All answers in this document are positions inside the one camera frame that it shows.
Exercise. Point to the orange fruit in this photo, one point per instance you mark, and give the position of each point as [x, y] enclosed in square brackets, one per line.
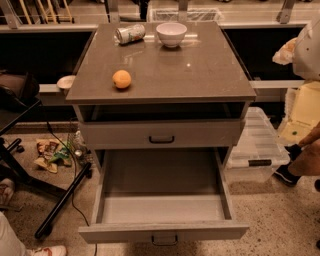
[121, 79]

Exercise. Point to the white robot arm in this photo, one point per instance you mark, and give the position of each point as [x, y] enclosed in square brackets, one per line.
[306, 59]

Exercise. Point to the closed grey upper drawer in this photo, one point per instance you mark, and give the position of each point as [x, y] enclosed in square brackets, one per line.
[152, 134]

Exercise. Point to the grey drawer cabinet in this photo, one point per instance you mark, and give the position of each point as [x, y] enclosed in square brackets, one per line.
[201, 79]

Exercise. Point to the open grey lower drawer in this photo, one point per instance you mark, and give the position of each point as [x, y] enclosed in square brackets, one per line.
[163, 197]

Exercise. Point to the plastic bottle on floor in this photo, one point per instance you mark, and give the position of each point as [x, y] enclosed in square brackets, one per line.
[79, 148]

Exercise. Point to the white ceramic bowl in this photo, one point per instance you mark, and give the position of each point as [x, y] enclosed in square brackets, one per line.
[171, 34]

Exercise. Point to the tipped drink can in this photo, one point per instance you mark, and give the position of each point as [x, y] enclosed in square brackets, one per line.
[130, 34]

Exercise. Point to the small round dish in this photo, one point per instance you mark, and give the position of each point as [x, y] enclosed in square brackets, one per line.
[66, 82]

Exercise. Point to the clear plastic storage bin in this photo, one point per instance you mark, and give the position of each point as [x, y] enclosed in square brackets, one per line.
[257, 154]

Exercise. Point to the snack bags on floor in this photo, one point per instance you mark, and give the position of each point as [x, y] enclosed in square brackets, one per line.
[51, 153]

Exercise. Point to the person leg with shoe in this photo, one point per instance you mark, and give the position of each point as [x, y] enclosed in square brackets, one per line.
[305, 159]

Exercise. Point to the black stand legs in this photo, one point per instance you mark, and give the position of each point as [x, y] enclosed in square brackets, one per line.
[9, 119]

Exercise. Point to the white sneaker bottom left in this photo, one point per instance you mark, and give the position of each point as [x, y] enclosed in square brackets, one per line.
[48, 251]

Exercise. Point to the white wire basket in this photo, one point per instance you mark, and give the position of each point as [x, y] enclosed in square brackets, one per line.
[192, 15]

